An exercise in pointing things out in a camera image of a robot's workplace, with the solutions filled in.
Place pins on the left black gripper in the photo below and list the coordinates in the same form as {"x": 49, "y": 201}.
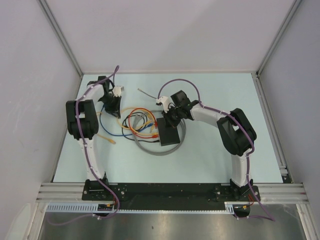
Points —
{"x": 114, "y": 110}

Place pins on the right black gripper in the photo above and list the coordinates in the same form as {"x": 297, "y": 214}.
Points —
{"x": 169, "y": 122}

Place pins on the black network switch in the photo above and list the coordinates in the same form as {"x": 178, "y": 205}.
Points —
{"x": 168, "y": 135}

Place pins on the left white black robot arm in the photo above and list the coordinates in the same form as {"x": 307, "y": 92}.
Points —
{"x": 83, "y": 124}

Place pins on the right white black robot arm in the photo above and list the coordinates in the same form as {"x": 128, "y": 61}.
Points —
{"x": 236, "y": 132}

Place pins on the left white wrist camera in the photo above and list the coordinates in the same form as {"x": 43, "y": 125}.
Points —
{"x": 117, "y": 91}

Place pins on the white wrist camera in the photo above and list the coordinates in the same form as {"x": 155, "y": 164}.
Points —
{"x": 117, "y": 91}
{"x": 163, "y": 101}

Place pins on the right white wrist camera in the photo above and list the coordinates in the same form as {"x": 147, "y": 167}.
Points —
{"x": 163, "y": 101}

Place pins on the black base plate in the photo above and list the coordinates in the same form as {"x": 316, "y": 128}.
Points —
{"x": 169, "y": 196}

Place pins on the left aluminium corner post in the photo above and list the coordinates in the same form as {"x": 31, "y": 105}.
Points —
{"x": 48, "y": 13}

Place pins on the aluminium corner post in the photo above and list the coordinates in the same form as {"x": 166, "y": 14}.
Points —
{"x": 279, "y": 34}
{"x": 48, "y": 13}

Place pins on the grey slotted cable duct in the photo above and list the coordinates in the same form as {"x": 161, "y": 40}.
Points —
{"x": 97, "y": 208}

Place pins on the right aluminium side rail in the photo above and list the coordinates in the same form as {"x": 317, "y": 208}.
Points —
{"x": 280, "y": 157}

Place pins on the aluminium front rail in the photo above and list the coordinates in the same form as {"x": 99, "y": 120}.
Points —
{"x": 271, "y": 193}

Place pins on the right aluminium corner post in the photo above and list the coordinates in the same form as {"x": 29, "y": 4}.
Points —
{"x": 279, "y": 34}

